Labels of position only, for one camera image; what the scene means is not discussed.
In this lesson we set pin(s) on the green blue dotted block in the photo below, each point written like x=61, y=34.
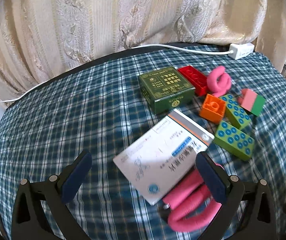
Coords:
x=234, y=141
x=235, y=113

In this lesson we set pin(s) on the white power strip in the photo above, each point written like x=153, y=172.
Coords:
x=239, y=51

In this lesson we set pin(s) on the cream patterned curtain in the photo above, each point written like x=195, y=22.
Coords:
x=41, y=39

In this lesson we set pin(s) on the blue plaid tablecloth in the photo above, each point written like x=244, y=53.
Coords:
x=99, y=108

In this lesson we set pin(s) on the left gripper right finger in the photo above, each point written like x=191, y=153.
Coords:
x=258, y=220

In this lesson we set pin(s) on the orange toy brick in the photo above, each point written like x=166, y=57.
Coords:
x=213, y=109

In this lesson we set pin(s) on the pink foam hair roller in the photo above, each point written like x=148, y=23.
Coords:
x=191, y=203
x=219, y=82

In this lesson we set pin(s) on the red toy brick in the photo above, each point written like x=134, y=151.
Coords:
x=195, y=78

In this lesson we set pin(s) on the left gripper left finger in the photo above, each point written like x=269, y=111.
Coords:
x=28, y=218

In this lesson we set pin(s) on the white medicine box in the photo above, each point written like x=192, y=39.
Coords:
x=161, y=157

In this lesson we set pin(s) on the green gold printed box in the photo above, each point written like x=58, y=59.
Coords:
x=165, y=89

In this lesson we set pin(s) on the pink green toy block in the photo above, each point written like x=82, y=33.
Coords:
x=251, y=101

